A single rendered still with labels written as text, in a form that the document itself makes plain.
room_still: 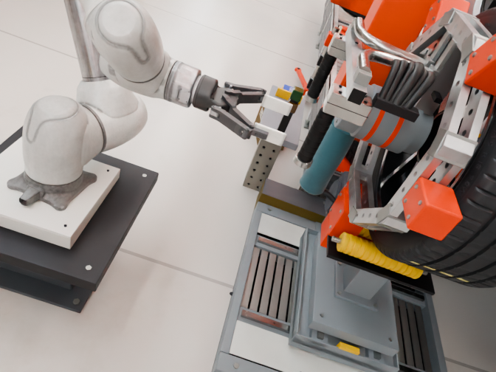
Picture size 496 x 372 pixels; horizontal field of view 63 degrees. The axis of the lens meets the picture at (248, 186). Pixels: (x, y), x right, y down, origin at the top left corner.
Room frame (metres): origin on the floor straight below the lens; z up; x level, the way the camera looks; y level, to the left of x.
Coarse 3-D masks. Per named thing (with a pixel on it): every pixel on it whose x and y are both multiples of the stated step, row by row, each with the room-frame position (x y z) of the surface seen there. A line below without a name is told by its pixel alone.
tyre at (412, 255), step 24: (480, 168) 0.71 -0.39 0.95; (456, 192) 0.72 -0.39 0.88; (480, 192) 0.68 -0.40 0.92; (480, 216) 0.67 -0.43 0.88; (384, 240) 0.82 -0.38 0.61; (408, 240) 0.74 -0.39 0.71; (432, 240) 0.68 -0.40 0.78; (456, 240) 0.67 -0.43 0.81; (480, 240) 0.67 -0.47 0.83; (408, 264) 0.77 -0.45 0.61; (432, 264) 0.71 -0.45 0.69; (456, 264) 0.70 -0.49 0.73; (480, 264) 0.68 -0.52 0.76
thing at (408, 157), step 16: (448, 96) 1.07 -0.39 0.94; (464, 112) 0.95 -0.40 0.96; (432, 128) 1.06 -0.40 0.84; (480, 144) 0.77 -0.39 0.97; (384, 160) 1.14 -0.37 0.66; (400, 160) 1.15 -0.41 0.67; (416, 160) 1.03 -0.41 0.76; (384, 176) 1.09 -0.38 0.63; (400, 176) 1.11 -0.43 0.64; (384, 192) 1.03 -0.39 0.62
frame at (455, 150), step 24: (456, 24) 1.02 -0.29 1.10; (480, 24) 1.03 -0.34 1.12; (408, 48) 1.23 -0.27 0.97; (432, 48) 1.19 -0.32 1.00; (456, 72) 0.86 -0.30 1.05; (456, 96) 0.80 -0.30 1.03; (480, 96) 0.81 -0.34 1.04; (456, 120) 0.76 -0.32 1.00; (480, 120) 0.77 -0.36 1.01; (360, 144) 1.16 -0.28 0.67; (432, 144) 0.75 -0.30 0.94; (456, 144) 0.73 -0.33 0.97; (360, 168) 1.09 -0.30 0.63; (432, 168) 0.72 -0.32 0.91; (456, 168) 0.72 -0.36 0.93; (360, 192) 0.98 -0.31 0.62; (360, 216) 0.84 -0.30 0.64; (384, 216) 0.73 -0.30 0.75
